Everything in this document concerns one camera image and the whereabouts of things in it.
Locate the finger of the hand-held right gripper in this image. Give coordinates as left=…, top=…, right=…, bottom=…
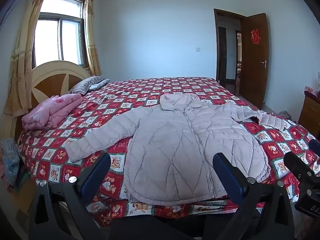
left=284, top=151, right=316, bottom=181
left=308, top=139, right=320, bottom=153

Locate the cream and wood headboard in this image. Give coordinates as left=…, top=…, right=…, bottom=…
left=15, top=60, right=93, bottom=140

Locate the wide yellow floral curtain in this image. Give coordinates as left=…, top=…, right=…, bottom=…
left=2, top=0, right=52, bottom=117

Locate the pale patterned pillow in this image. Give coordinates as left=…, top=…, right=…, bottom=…
left=89, top=79, right=111, bottom=91

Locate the narrow yellow floral curtain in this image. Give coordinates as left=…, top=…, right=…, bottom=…
left=84, top=0, right=103, bottom=77

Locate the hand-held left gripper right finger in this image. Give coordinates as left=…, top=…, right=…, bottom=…
left=212, top=152, right=296, bottom=240

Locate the wooden cabinet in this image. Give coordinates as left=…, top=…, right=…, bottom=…
left=297, top=90, right=320, bottom=139

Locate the striped pillow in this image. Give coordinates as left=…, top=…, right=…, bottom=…
left=69, top=76, right=105, bottom=96

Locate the light pink puffer jacket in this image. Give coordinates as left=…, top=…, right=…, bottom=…
left=64, top=93, right=287, bottom=207

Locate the red paper door decoration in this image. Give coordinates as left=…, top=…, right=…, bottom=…
left=251, top=29, right=262, bottom=45

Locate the pink box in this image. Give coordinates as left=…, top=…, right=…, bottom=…
left=304, top=85, right=320, bottom=96

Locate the brown door frame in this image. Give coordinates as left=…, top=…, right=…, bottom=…
left=213, top=8, right=247, bottom=97

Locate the window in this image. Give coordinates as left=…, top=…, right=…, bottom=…
left=31, top=0, right=87, bottom=70

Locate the folded pink quilt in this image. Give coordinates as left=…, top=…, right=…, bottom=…
left=21, top=94, right=84, bottom=131

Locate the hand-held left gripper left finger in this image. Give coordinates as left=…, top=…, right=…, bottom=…
left=28, top=152, right=112, bottom=240

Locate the brown wooden door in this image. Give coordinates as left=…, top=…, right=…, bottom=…
left=239, top=12, right=270, bottom=111

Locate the dark cloth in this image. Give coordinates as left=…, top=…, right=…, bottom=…
left=277, top=110, right=297, bottom=123

